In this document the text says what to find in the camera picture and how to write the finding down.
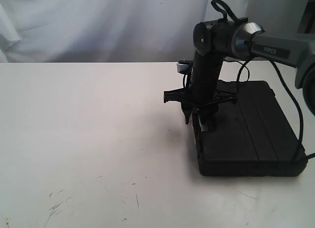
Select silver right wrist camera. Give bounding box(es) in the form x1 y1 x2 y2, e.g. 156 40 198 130
177 60 193 75

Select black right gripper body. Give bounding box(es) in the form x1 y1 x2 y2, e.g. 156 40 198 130
163 53 237 109

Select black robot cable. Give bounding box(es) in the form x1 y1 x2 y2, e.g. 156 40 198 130
211 0 315 164

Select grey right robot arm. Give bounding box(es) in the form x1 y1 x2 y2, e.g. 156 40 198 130
163 18 315 118

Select white backdrop curtain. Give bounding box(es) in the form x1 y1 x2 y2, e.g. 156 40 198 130
0 0 309 63

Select black plastic carrying case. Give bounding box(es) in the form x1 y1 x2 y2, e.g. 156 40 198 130
192 81 308 177

